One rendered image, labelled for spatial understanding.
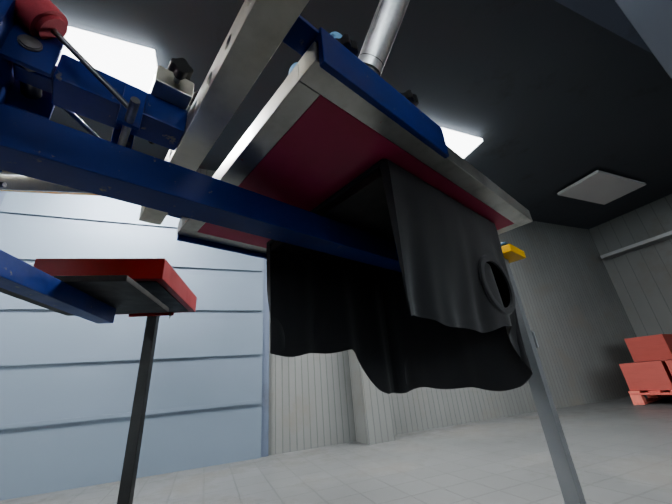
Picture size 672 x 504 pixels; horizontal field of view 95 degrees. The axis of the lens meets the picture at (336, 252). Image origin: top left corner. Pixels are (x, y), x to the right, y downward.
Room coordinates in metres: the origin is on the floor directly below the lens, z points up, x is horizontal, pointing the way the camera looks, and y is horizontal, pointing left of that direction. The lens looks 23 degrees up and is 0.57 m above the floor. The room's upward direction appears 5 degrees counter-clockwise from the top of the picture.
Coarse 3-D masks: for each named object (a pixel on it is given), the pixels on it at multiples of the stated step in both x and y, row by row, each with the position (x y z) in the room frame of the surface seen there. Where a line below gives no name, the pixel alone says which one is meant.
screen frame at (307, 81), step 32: (288, 96) 0.32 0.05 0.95; (352, 96) 0.33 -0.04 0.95; (256, 128) 0.38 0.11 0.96; (288, 128) 0.38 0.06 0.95; (384, 128) 0.39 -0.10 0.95; (224, 160) 0.48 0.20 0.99; (256, 160) 0.44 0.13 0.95; (448, 160) 0.49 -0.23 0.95; (480, 192) 0.62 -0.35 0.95; (192, 224) 0.65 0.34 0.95; (512, 224) 0.81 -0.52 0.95
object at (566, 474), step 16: (512, 256) 1.01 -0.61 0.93; (528, 336) 1.02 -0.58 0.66; (528, 352) 1.03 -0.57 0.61; (544, 384) 1.02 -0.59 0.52; (544, 400) 1.02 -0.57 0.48; (544, 416) 1.03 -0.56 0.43; (544, 432) 1.04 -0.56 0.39; (560, 432) 1.02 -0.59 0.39; (560, 448) 1.02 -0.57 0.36; (560, 464) 1.03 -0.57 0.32; (560, 480) 1.04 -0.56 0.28; (576, 480) 1.03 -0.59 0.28; (576, 496) 1.02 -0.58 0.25
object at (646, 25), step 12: (624, 0) 0.26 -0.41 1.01; (636, 0) 0.25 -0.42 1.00; (648, 0) 0.25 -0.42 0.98; (660, 0) 0.24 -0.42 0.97; (624, 12) 0.27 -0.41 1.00; (636, 12) 0.26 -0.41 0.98; (648, 12) 0.25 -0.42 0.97; (660, 12) 0.25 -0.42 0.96; (636, 24) 0.27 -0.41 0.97; (648, 24) 0.26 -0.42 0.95; (660, 24) 0.25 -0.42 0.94; (648, 36) 0.26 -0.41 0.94; (660, 36) 0.26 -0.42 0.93; (660, 48) 0.26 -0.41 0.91; (660, 60) 0.27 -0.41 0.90
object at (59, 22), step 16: (16, 0) 0.22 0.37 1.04; (32, 0) 0.22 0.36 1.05; (48, 0) 0.23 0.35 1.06; (16, 16) 0.23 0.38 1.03; (32, 16) 0.23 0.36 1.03; (48, 16) 0.24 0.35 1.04; (64, 16) 0.25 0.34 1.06; (32, 32) 0.25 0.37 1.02; (48, 32) 0.25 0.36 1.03; (64, 32) 0.26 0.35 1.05
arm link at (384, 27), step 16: (384, 0) 0.49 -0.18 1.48; (400, 0) 0.49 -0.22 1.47; (384, 16) 0.51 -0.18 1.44; (400, 16) 0.52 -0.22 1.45; (368, 32) 0.53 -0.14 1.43; (384, 32) 0.52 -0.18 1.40; (368, 48) 0.54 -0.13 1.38; (384, 48) 0.55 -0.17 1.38; (368, 64) 0.56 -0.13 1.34; (384, 64) 0.58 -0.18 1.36
